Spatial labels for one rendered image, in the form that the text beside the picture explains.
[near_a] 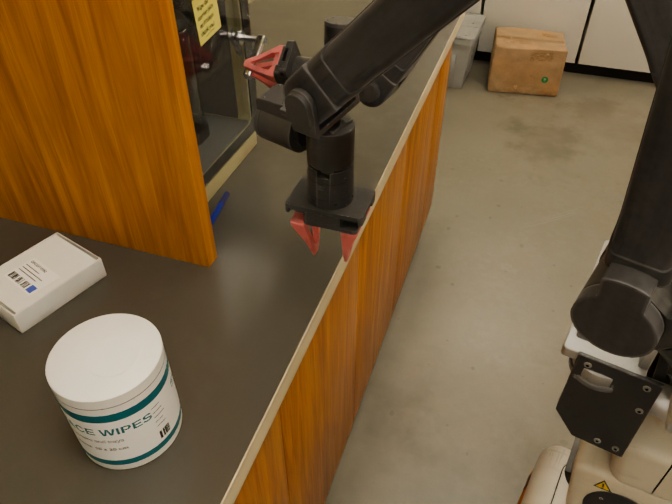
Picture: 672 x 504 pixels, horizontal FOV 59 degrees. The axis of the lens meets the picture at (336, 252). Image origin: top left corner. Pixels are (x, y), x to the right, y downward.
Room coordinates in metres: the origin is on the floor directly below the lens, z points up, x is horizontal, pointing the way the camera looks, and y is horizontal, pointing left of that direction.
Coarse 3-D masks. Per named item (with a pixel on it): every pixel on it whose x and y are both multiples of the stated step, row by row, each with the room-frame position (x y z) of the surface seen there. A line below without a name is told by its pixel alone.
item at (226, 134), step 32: (192, 0) 0.97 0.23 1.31; (224, 0) 1.06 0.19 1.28; (192, 32) 0.95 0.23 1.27; (224, 32) 1.05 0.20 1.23; (192, 64) 0.94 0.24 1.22; (224, 64) 1.04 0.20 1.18; (192, 96) 0.92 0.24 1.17; (224, 96) 1.02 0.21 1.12; (256, 96) 1.14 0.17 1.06; (224, 128) 1.01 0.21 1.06; (224, 160) 0.99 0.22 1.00
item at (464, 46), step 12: (468, 12) 3.73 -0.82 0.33; (468, 24) 3.53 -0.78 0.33; (480, 24) 3.53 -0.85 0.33; (456, 36) 3.34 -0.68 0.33; (468, 36) 3.35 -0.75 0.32; (456, 48) 3.35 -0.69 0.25; (468, 48) 3.33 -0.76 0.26; (456, 60) 3.36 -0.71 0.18; (468, 60) 3.36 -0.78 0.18; (456, 72) 3.36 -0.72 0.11; (468, 72) 3.56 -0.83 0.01; (456, 84) 3.36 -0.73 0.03
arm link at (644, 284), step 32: (640, 160) 0.38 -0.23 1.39; (640, 192) 0.38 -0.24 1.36; (640, 224) 0.38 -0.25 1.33; (608, 256) 0.38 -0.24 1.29; (640, 256) 0.37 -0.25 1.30; (608, 288) 0.36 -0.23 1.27; (640, 288) 0.35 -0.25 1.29; (576, 320) 0.38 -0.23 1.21; (608, 320) 0.36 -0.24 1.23; (640, 320) 0.34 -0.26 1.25; (608, 352) 0.36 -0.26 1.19; (640, 352) 0.34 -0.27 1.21
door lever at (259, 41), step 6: (240, 30) 1.10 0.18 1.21; (240, 36) 1.10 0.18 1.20; (246, 36) 1.10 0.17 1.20; (252, 36) 1.09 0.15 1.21; (258, 36) 1.09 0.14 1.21; (264, 36) 1.09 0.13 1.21; (240, 42) 1.10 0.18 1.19; (258, 42) 1.08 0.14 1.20; (264, 42) 1.08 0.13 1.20; (258, 48) 1.07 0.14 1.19; (252, 54) 1.06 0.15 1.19; (258, 54) 1.06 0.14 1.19; (246, 72) 1.03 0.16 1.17; (252, 72) 1.03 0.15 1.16; (246, 78) 1.03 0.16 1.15; (252, 78) 1.03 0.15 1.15
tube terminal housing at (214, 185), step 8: (248, 144) 1.12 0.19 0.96; (240, 152) 1.08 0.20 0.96; (248, 152) 1.11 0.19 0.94; (232, 160) 1.05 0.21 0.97; (240, 160) 1.08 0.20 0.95; (224, 168) 1.01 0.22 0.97; (232, 168) 1.04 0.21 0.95; (216, 176) 0.98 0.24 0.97; (224, 176) 1.01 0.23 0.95; (208, 184) 0.95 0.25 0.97; (216, 184) 0.97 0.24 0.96; (208, 192) 0.94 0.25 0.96; (208, 200) 0.94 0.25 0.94
